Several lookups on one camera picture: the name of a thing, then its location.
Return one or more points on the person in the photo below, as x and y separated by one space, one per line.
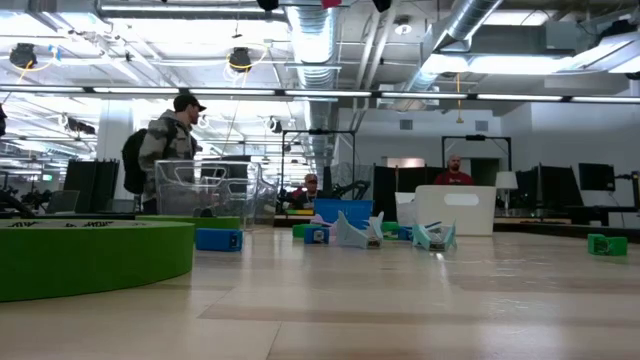
310 197
454 177
170 145

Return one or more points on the teal staple remover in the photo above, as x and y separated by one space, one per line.
422 240

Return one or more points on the green mini stapler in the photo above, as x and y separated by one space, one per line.
299 231
390 227
617 246

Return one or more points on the blue mini stapler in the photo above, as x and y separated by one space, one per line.
315 235
217 240
405 233

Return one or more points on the black partition panel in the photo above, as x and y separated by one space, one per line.
550 187
405 190
91 185

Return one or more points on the white plastic bin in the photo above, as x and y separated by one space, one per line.
470 215

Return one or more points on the dark chrome staple remover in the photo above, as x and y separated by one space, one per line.
202 213

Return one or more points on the grey laptop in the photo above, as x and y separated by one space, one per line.
62 201

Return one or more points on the black portal frame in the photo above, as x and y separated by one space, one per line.
475 137
318 132

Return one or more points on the pale grey staple remover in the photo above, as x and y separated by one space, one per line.
350 235

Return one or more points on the black monitor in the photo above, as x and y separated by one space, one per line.
596 176

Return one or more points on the white table lamp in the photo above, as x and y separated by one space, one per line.
506 180

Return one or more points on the blue plastic basket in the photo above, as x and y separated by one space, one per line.
350 210

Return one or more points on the clear plastic container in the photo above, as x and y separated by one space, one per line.
252 195

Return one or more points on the silver ventilation duct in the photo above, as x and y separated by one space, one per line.
465 20
315 50

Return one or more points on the long ceiling light bar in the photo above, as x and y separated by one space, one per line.
325 93

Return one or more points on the black backpack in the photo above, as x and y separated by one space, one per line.
134 165

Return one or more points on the black background robot arm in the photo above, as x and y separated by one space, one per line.
12 202
357 186

